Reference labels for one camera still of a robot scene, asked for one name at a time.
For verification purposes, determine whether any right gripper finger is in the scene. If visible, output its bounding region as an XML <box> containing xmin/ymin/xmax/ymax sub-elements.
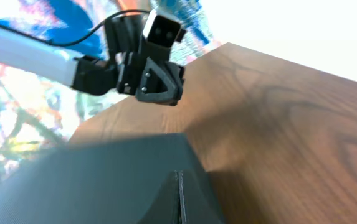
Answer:
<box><xmin>138</xmin><ymin>170</ymin><xmax>225</xmax><ymax>224</ymax></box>

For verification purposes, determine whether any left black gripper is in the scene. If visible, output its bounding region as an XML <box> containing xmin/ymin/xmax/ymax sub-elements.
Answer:
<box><xmin>104</xmin><ymin>14</ymin><xmax>185</xmax><ymax>106</ymax></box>

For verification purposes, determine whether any dark green gift box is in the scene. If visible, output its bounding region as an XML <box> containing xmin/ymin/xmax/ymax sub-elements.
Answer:
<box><xmin>0</xmin><ymin>133</ymin><xmax>218</xmax><ymax>223</ymax></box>

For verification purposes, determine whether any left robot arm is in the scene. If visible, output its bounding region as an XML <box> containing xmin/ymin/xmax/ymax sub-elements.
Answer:
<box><xmin>0</xmin><ymin>9</ymin><xmax>186</xmax><ymax>106</ymax></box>

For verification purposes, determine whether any colourful patterned background cloth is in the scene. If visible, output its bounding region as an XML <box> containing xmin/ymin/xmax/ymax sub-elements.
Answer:
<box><xmin>0</xmin><ymin>0</ymin><xmax>219</xmax><ymax>176</ymax></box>

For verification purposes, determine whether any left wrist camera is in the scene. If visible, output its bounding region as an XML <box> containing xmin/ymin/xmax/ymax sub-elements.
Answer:
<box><xmin>142</xmin><ymin>9</ymin><xmax>186</xmax><ymax>48</ymax></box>

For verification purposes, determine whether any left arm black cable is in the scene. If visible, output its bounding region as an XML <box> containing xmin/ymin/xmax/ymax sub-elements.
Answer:
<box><xmin>0</xmin><ymin>9</ymin><xmax>151</xmax><ymax>48</ymax></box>

